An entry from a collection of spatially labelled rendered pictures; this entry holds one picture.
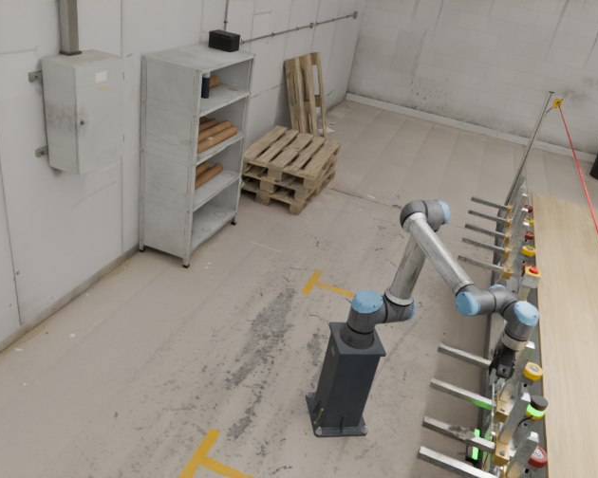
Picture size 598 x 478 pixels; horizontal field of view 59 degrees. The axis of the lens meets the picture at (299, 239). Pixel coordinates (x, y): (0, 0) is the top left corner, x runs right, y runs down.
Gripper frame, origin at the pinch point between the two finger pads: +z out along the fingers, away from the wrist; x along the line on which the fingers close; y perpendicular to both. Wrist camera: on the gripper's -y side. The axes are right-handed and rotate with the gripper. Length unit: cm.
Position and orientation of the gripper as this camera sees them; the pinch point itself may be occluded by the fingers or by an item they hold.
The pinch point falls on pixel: (494, 384)
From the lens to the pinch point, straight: 230.8
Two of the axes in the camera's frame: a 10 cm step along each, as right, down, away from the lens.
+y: 3.5, -4.1, 8.4
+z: -1.6, 8.6, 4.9
